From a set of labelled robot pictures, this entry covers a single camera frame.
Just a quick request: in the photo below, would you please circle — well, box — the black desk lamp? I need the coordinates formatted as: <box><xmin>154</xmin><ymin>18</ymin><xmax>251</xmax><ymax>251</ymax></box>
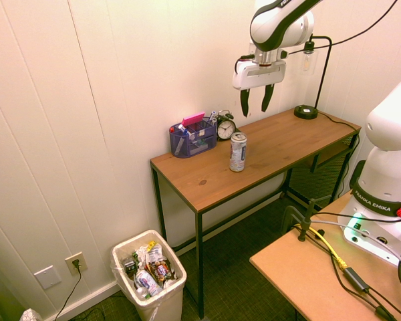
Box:
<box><xmin>293</xmin><ymin>34</ymin><xmax>333</xmax><ymax>120</ymax></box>

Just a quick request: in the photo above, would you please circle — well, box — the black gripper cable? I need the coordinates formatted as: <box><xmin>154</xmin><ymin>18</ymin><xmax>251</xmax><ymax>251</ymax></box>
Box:
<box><xmin>285</xmin><ymin>0</ymin><xmax>400</xmax><ymax>55</ymax></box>

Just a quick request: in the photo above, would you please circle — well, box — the brown snack wrapper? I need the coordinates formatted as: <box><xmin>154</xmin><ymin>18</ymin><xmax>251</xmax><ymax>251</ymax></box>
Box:
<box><xmin>146</xmin><ymin>259</ymin><xmax>172</xmax><ymax>282</ymax></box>

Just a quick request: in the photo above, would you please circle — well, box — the white printed drink can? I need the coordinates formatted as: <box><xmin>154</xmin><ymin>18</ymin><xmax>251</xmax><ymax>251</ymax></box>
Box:
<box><xmin>229</xmin><ymin>131</ymin><xmax>248</xmax><ymax>173</ymax></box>

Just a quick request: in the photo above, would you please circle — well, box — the dark cable adapter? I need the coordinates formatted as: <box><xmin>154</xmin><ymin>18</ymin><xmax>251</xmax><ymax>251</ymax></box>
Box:
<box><xmin>342</xmin><ymin>266</ymin><xmax>371</xmax><ymax>292</ymax></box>

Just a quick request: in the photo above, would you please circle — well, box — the yellow cable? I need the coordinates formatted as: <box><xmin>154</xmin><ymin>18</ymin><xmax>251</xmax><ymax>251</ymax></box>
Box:
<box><xmin>293</xmin><ymin>224</ymin><xmax>351</xmax><ymax>271</ymax></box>

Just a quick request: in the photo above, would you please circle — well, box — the black lamp cord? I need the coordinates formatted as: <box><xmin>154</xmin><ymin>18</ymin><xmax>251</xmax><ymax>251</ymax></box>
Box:
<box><xmin>316</xmin><ymin>111</ymin><xmax>360</xmax><ymax>197</ymax></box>

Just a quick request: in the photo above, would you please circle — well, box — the patterned tissue box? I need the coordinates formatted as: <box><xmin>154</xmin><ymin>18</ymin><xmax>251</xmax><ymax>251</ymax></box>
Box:
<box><xmin>19</xmin><ymin>308</ymin><xmax>43</xmax><ymax>321</ymax></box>

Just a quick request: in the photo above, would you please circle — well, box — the white trash bag liner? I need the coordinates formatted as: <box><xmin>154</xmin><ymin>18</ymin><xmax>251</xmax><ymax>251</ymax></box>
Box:
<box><xmin>110</xmin><ymin>229</ymin><xmax>188</xmax><ymax>321</ymax></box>

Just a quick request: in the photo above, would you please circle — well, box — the pink sticky note pad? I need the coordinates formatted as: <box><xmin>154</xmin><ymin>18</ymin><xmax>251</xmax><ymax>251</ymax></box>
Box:
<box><xmin>180</xmin><ymin>112</ymin><xmax>206</xmax><ymax>128</ymax></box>

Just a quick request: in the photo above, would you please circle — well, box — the black twin-bell alarm clock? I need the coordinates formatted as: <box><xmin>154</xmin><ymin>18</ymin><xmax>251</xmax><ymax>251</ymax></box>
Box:
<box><xmin>216</xmin><ymin>109</ymin><xmax>238</xmax><ymax>142</ymax></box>

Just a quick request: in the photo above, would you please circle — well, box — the wooden table with black frame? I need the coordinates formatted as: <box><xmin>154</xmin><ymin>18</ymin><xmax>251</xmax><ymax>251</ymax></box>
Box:
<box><xmin>149</xmin><ymin>107</ymin><xmax>362</xmax><ymax>320</ymax></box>

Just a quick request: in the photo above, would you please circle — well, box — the white plastic bottle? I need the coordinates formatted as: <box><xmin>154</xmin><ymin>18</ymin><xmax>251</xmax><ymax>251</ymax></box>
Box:
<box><xmin>134</xmin><ymin>268</ymin><xmax>162</xmax><ymax>298</ymax></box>

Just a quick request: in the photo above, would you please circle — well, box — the blue mesh desk organizer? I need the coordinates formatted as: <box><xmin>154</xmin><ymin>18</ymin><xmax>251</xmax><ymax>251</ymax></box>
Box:
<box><xmin>168</xmin><ymin>116</ymin><xmax>219</xmax><ymax>159</ymax></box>

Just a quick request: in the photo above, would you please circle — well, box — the blank white wall plate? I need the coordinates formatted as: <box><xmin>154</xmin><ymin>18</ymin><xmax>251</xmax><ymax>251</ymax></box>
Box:
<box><xmin>33</xmin><ymin>265</ymin><xmax>63</xmax><ymax>290</ymax></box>

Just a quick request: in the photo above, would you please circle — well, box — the grey cable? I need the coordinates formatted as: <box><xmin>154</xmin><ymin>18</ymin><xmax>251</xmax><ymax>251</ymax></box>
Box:
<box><xmin>309</xmin><ymin>218</ymin><xmax>401</xmax><ymax>265</ymax></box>

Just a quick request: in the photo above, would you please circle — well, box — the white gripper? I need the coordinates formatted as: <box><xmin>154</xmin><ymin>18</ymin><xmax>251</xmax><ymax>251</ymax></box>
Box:
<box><xmin>232</xmin><ymin>60</ymin><xmax>286</xmax><ymax>118</ymax></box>

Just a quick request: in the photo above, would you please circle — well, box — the black metal clamp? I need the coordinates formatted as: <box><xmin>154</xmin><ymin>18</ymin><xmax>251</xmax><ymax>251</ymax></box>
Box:
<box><xmin>280</xmin><ymin>195</ymin><xmax>332</xmax><ymax>243</ymax></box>

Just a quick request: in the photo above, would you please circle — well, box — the beige wall power outlet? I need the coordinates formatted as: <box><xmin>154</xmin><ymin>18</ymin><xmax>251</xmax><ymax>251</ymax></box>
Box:
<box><xmin>64</xmin><ymin>251</ymin><xmax>88</xmax><ymax>277</ymax></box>

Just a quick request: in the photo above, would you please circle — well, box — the black power cord with plug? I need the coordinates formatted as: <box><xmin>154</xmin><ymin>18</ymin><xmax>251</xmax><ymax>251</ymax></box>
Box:
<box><xmin>53</xmin><ymin>259</ymin><xmax>82</xmax><ymax>321</ymax></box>

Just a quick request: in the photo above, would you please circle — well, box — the beige plastic trash bin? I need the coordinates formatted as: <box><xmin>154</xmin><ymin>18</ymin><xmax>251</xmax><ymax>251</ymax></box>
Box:
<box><xmin>110</xmin><ymin>229</ymin><xmax>188</xmax><ymax>321</ymax></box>

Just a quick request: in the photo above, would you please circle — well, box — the white crumpled wrapper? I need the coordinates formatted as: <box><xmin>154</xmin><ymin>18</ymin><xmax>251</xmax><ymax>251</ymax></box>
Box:
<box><xmin>134</xmin><ymin>241</ymin><xmax>164</xmax><ymax>267</ymax></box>

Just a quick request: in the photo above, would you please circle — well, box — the light wooden robot mounting board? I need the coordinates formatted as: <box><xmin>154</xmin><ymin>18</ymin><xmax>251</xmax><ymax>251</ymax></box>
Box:
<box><xmin>249</xmin><ymin>191</ymin><xmax>401</xmax><ymax>321</ymax></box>

